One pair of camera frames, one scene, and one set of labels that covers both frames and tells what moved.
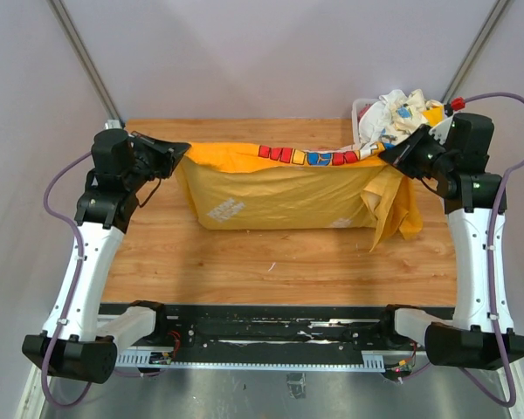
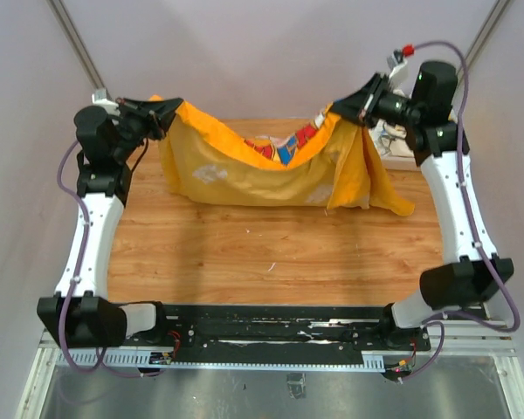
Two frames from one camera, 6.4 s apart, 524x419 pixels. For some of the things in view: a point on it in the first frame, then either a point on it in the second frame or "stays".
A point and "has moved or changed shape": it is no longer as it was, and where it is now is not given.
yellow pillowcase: [255, 187] has moved or changed shape
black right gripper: [411, 151] → [368, 99]
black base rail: [269, 326] stays
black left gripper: [158, 154] → [150, 115]
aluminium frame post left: [113, 120] stays
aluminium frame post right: [499, 11] stays
